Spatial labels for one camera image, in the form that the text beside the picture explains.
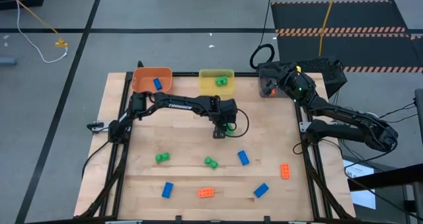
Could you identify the green toy brick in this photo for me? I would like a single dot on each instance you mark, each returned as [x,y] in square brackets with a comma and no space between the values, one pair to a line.
[230,130]
[211,163]
[162,157]
[221,81]

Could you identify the white lit screen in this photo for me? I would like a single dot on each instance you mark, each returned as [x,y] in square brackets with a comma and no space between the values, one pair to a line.
[361,191]

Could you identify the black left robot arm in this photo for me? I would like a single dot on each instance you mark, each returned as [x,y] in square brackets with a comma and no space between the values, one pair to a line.
[180,105]

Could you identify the grey metal post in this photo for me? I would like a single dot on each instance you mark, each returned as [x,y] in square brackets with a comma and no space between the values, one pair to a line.
[419,118]

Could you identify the orange plastic bin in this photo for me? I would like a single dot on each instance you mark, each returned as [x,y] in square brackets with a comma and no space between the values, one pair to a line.
[145,80]

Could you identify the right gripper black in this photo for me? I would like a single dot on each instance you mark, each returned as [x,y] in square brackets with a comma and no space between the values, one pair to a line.
[283,75]

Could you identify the yellow translucent plastic bin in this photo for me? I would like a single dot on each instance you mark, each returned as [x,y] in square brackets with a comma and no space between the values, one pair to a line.
[211,88]

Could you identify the black hazard-striped floor mat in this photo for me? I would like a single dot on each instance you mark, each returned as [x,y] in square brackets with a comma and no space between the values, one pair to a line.
[330,16]
[347,50]

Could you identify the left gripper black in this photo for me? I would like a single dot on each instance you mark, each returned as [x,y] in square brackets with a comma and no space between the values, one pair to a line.
[228,111]

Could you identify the grey translucent plastic bin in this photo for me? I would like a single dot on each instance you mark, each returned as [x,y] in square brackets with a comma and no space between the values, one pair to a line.
[264,75]

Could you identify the black beam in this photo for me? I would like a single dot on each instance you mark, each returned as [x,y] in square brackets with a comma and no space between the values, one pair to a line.
[390,177]

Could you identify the yellow tag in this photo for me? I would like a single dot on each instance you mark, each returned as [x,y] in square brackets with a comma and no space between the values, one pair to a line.
[298,68]

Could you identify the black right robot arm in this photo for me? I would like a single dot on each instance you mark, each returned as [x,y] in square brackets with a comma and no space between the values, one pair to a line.
[340,131]

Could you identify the black aluminium table frame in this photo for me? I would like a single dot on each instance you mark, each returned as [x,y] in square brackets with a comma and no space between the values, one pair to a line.
[185,74]

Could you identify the blue toy brick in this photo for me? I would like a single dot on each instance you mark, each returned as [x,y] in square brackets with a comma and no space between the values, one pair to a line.
[261,190]
[158,84]
[243,158]
[167,190]

